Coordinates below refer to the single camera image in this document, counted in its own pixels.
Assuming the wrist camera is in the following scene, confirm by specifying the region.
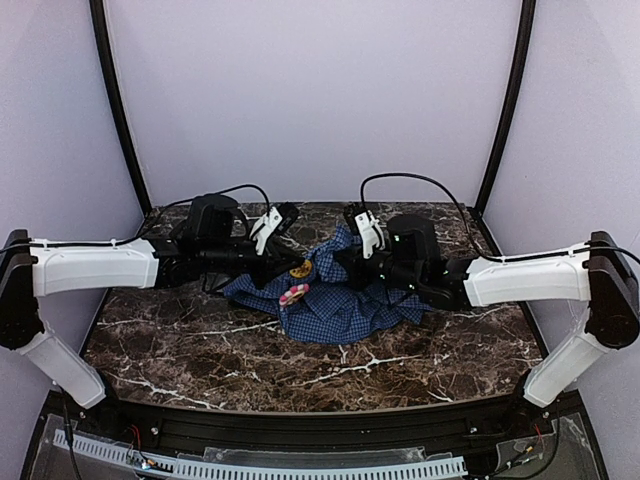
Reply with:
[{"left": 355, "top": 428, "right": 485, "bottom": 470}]
[
  {"left": 343, "top": 203, "right": 386, "bottom": 260},
  {"left": 249, "top": 202, "right": 299, "bottom": 256}
]

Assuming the white slotted cable duct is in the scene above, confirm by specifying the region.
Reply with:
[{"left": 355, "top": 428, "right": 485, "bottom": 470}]
[{"left": 43, "top": 428, "right": 468, "bottom": 479}]

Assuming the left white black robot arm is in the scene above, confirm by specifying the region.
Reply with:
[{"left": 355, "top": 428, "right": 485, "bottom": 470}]
[{"left": 1, "top": 193, "right": 304, "bottom": 409}]

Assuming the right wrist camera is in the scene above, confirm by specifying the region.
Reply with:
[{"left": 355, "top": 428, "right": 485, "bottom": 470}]
[{"left": 343, "top": 203, "right": 386, "bottom": 260}]

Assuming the left black frame post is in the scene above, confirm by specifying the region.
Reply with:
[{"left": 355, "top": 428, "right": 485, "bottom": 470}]
[{"left": 88, "top": 0, "right": 152, "bottom": 215}]

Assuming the black aluminium front rail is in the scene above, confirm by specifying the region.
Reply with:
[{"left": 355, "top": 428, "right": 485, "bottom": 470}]
[{"left": 122, "top": 397, "right": 508, "bottom": 453}]

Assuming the right black frame post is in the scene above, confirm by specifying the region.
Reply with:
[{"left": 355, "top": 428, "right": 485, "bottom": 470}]
[{"left": 474, "top": 0, "right": 537, "bottom": 217}]

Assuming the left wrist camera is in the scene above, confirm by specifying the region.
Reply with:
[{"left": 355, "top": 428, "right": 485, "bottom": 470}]
[{"left": 249, "top": 202, "right": 299, "bottom": 256}]

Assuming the blue checkered shirt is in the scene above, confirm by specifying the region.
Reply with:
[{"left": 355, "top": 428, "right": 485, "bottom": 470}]
[{"left": 224, "top": 224, "right": 432, "bottom": 345}]

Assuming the gold round brooch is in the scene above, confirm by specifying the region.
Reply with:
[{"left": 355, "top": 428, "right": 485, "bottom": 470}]
[{"left": 289, "top": 259, "right": 313, "bottom": 279}]

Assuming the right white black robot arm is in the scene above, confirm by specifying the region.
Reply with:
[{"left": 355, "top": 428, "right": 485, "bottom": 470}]
[{"left": 334, "top": 212, "right": 639, "bottom": 408}]

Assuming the pink flower brooch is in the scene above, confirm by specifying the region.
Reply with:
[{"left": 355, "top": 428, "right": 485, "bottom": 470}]
[{"left": 278, "top": 283, "right": 310, "bottom": 310}]

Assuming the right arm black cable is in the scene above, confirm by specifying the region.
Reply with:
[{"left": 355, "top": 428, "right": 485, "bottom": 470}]
[{"left": 359, "top": 172, "right": 506, "bottom": 264}]

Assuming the black frame post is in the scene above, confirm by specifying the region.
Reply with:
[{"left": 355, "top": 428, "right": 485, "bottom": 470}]
[
  {"left": 474, "top": 0, "right": 537, "bottom": 217},
  {"left": 88, "top": 0, "right": 152, "bottom": 215}
]

